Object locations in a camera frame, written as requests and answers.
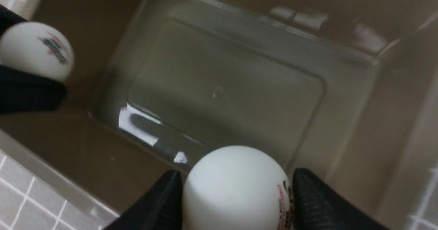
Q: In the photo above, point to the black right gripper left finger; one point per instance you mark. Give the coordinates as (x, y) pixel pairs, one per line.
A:
(160, 208)

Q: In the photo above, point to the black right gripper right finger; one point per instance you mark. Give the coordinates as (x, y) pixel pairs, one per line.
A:
(318, 207)

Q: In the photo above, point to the white table-tennis ball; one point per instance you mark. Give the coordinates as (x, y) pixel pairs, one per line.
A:
(37, 49)
(237, 188)

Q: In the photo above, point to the olive green plastic bin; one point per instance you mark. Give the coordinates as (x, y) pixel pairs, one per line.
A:
(239, 79)

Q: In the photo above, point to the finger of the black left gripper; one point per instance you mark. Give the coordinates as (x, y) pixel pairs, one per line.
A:
(21, 92)

